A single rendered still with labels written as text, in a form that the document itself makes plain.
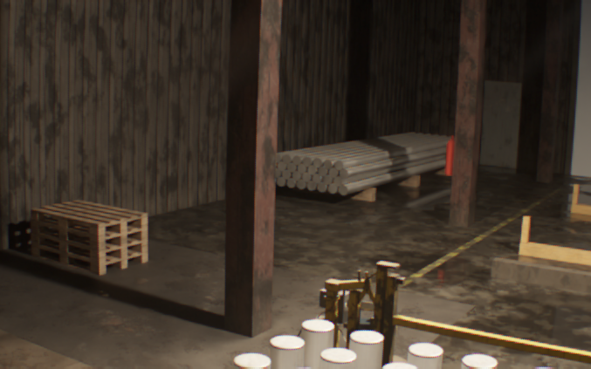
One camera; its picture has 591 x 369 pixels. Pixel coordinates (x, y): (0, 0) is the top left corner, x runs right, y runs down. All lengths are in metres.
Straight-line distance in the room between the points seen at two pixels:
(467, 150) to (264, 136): 5.51
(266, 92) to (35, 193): 4.40
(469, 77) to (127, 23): 4.99
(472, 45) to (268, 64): 5.48
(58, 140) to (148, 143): 1.76
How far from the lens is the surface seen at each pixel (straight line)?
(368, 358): 3.70
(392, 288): 4.67
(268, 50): 6.26
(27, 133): 9.64
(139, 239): 8.83
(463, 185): 11.40
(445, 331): 4.61
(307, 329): 3.81
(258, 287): 6.53
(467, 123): 11.29
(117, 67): 10.65
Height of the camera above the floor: 2.38
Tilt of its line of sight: 10 degrees down
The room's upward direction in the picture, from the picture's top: 2 degrees clockwise
